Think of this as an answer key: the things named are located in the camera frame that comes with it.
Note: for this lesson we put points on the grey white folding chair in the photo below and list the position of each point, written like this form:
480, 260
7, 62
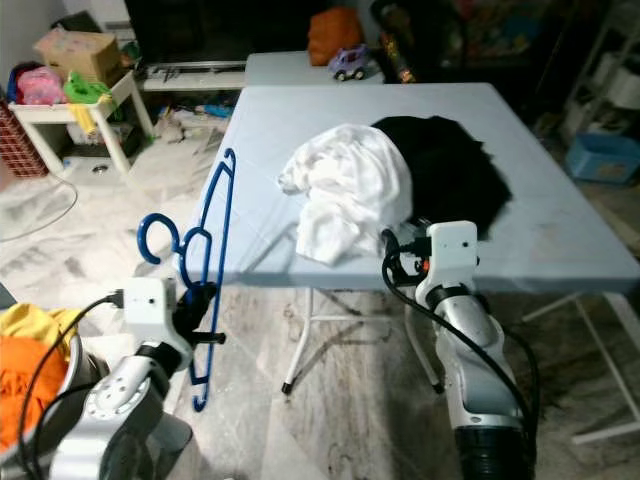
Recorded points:
605, 434

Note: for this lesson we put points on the brown cardboard box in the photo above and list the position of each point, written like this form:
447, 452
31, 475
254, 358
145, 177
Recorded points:
80, 55

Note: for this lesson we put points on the orange garment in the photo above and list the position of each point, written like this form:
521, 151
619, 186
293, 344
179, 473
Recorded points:
25, 390

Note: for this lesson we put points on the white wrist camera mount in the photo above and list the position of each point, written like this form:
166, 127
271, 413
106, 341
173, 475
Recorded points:
155, 312
452, 250

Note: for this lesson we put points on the purple toy car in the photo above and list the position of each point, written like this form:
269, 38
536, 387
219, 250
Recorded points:
349, 64

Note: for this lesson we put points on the light blue plastic basket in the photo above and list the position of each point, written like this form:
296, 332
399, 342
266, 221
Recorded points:
605, 160

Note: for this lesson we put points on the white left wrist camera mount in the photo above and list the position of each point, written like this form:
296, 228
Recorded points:
155, 312

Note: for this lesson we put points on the yellow garment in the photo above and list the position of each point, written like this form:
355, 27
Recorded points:
35, 320

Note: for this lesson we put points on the green toy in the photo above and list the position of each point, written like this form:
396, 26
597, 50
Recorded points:
88, 90

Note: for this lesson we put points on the grey laundry basket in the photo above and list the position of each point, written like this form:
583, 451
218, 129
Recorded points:
75, 400

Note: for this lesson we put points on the white garment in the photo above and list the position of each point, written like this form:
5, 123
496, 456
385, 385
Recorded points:
350, 190

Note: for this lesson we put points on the pink toy bag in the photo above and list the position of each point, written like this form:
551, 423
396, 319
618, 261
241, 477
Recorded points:
40, 88

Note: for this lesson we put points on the black television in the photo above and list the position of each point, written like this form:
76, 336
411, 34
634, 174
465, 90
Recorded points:
220, 30

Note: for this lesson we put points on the white rectangular table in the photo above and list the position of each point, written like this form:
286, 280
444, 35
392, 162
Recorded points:
275, 68

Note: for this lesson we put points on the black garment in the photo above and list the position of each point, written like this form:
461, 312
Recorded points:
450, 170

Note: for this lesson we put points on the orange bag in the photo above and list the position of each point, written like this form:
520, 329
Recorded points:
335, 38

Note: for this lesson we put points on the small white wooden table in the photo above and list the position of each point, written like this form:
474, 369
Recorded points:
40, 112

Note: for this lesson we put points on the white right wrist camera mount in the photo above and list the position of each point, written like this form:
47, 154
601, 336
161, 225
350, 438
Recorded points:
452, 250

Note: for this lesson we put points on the white drawer shelf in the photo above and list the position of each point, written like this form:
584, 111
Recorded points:
615, 75

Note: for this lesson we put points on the white low shelf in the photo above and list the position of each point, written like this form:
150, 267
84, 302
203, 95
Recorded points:
190, 76

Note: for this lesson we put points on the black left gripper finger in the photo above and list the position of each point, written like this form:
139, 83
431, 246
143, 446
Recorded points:
195, 298

